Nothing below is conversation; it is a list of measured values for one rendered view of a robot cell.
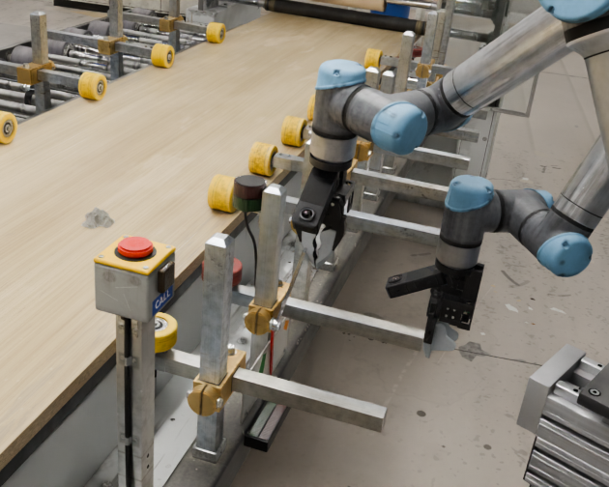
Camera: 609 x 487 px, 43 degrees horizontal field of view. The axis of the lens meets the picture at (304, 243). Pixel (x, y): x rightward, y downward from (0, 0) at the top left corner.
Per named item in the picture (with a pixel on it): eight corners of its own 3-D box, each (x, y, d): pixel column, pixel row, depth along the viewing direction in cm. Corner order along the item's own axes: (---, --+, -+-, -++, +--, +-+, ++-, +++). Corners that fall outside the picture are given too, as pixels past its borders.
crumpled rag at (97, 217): (113, 229, 163) (113, 219, 162) (80, 228, 162) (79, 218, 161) (117, 212, 171) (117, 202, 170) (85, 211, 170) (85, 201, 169)
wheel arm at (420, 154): (468, 167, 210) (471, 155, 208) (467, 171, 207) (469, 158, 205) (294, 132, 221) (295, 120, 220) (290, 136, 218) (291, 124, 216)
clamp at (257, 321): (290, 304, 159) (292, 283, 157) (267, 338, 147) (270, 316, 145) (264, 298, 160) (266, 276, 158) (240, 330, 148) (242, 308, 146)
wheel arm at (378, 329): (421, 346, 150) (425, 328, 148) (419, 356, 147) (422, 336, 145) (214, 294, 159) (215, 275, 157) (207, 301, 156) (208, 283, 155)
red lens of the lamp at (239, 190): (271, 189, 142) (272, 179, 141) (259, 201, 137) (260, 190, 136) (240, 183, 144) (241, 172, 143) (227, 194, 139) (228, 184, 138)
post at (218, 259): (220, 472, 139) (235, 233, 117) (213, 485, 136) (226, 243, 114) (202, 467, 140) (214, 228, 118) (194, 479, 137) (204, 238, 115)
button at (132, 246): (159, 252, 91) (159, 240, 90) (142, 268, 88) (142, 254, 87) (129, 245, 92) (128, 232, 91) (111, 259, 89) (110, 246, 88)
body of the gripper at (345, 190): (353, 212, 137) (362, 149, 131) (338, 233, 130) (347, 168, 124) (312, 201, 139) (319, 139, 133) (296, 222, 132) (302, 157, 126)
